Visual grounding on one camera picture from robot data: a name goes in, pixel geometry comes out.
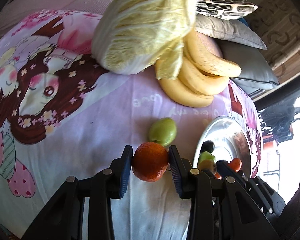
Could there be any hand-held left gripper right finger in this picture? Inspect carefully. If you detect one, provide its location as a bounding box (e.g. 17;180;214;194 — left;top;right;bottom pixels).
168;145;265;240

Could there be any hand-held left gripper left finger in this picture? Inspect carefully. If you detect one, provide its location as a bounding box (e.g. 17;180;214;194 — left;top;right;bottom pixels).
22;145;133;240

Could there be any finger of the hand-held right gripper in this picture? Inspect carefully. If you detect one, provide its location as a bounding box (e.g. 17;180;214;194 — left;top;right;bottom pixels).
216;160;284;217

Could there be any oblong green fruit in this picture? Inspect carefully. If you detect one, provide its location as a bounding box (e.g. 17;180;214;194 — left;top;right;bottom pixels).
198;151;216;164

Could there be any dark red cherry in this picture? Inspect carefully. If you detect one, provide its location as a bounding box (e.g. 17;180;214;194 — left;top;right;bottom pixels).
203;141;215;153

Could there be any round metal plate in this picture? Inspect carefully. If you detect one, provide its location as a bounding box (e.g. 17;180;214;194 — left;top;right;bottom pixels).
192;116;253;180

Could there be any round green fruit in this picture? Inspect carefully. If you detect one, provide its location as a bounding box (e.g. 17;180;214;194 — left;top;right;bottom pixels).
148;117;177;148

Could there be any printed cartoon blanket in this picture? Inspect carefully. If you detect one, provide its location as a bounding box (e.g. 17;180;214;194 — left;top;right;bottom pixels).
0;9;264;240

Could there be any grey cushion with piping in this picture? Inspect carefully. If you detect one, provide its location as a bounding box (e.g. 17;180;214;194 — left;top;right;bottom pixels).
218;40;281;89

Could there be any grey pillow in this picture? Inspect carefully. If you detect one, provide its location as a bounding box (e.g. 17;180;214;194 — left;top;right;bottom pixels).
195;13;268;50

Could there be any napa cabbage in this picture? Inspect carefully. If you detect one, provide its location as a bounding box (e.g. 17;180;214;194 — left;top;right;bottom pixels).
91;0;198;80

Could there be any black and white patterned pillow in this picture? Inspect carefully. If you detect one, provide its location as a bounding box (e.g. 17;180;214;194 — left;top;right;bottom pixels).
189;0;259;21

